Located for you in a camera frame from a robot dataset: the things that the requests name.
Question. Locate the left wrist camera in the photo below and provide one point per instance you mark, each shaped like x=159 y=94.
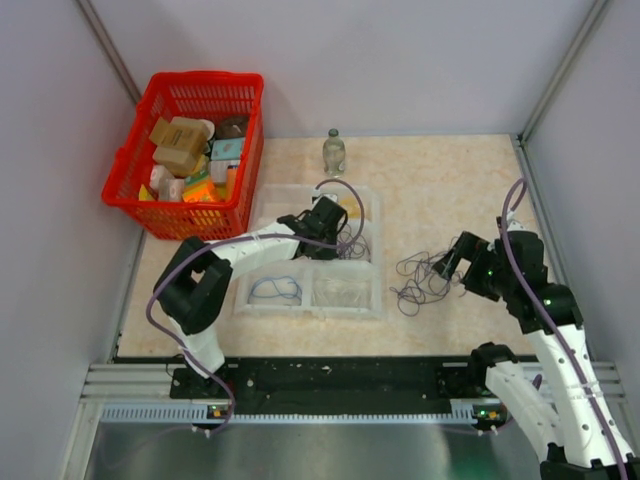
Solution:
x=318 y=194

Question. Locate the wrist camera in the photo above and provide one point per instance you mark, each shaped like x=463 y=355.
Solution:
x=509 y=223
x=318 y=194

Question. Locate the red plastic basket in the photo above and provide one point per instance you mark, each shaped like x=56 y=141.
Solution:
x=213 y=95

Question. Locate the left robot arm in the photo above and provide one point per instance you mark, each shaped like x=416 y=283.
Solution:
x=192 y=288

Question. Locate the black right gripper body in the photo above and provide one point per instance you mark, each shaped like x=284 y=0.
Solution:
x=486 y=277

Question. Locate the brown cardboard box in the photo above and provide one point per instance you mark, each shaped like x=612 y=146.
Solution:
x=180 y=134

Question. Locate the orange carton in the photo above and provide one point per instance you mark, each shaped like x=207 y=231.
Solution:
x=202 y=190

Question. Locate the clear glass bottle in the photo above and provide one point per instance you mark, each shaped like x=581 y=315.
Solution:
x=334 y=154

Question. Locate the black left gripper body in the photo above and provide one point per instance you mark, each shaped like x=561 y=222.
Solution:
x=323 y=253

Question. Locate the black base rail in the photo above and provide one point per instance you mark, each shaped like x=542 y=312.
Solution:
x=349 y=385

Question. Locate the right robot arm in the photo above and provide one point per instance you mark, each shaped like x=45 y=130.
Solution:
x=573 y=433

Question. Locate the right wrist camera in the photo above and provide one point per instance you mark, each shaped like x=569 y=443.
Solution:
x=509 y=223

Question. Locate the white compartment organizer tray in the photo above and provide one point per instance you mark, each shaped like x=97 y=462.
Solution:
x=348 y=287

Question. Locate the teal box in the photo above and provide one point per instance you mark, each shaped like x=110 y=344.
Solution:
x=227 y=149

